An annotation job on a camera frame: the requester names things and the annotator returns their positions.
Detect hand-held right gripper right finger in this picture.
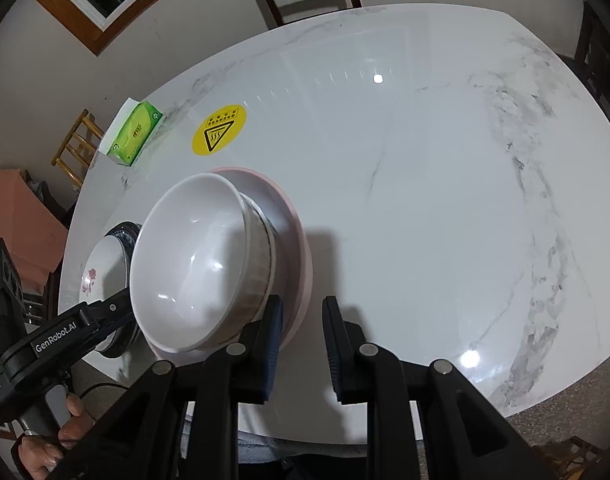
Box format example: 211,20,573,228
321,296,536,480

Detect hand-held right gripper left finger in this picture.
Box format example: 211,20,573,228
75,294,286,480

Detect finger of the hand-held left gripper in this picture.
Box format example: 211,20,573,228
78,286,137,347

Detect white plate with pink flowers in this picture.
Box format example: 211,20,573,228
80,234,142,353

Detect large blue patterned plate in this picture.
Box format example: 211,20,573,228
101,220,144,361

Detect white bowl with blue stripe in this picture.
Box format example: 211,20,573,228
129,172,278,354

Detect large pink bowl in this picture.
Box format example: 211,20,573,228
146,165,314,368

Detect person's left hand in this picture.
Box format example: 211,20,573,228
10,392,95,480

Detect pink cloth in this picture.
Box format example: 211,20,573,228
0,169,68,286

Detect bamboo chair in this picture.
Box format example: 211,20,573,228
527,435,603,480
52,109,106,191

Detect green tissue box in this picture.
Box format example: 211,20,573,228
105,99,164,167

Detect round yellow warning sticker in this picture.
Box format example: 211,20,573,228
192,104,247,156

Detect wooden framed barred window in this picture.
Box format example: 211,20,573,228
28,0,221,56

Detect dark wooden chairs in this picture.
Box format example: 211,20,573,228
560,0,610,126

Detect black cable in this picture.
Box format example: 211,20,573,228
72,382,138,403

